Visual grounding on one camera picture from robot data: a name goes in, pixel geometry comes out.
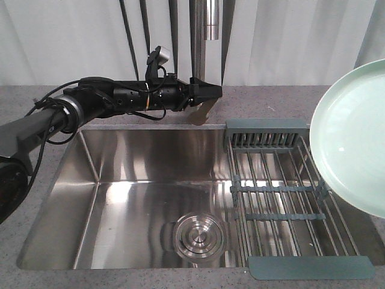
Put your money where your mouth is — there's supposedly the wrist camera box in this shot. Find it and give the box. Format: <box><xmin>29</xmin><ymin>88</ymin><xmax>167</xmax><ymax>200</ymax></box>
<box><xmin>146</xmin><ymin>45</ymin><xmax>171</xmax><ymax>67</ymax></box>

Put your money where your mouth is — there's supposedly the round steel sink drain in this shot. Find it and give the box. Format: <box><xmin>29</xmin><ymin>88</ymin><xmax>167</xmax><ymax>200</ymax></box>
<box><xmin>172</xmin><ymin>212</ymin><xmax>227</xmax><ymax>263</ymax></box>

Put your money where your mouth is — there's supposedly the light green round plate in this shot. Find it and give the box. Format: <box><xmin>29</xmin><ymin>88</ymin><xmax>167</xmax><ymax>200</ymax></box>
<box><xmin>310</xmin><ymin>60</ymin><xmax>384</xmax><ymax>218</ymax></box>

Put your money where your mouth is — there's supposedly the grey sink drying rack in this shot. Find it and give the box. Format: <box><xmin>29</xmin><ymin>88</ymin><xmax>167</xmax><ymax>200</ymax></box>
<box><xmin>224</xmin><ymin>119</ymin><xmax>375</xmax><ymax>281</ymax></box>

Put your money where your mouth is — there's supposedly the stainless steel faucet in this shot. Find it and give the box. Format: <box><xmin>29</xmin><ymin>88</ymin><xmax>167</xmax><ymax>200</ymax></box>
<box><xmin>188</xmin><ymin>1</ymin><xmax>220</xmax><ymax>126</ymax></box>

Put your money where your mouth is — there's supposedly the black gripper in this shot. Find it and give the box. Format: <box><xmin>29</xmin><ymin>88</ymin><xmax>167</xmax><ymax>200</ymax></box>
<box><xmin>150</xmin><ymin>76</ymin><xmax>222</xmax><ymax>111</ymax></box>

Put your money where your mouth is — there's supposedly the white pleated curtain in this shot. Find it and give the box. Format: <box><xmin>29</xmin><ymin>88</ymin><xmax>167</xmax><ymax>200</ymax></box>
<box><xmin>1</xmin><ymin>1</ymin><xmax>384</xmax><ymax>85</ymax></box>

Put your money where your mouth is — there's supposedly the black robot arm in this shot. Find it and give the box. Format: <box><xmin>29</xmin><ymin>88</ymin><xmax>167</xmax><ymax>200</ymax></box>
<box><xmin>1</xmin><ymin>73</ymin><xmax>223</xmax><ymax>222</ymax></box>

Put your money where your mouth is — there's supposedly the stainless steel sink basin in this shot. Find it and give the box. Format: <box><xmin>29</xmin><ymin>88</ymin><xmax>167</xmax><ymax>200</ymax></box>
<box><xmin>18</xmin><ymin>126</ymin><xmax>384</xmax><ymax>270</ymax></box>

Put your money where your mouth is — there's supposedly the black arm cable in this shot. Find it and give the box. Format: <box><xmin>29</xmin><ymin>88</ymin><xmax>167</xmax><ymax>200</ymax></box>
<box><xmin>22</xmin><ymin>66</ymin><xmax>169</xmax><ymax>196</ymax></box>

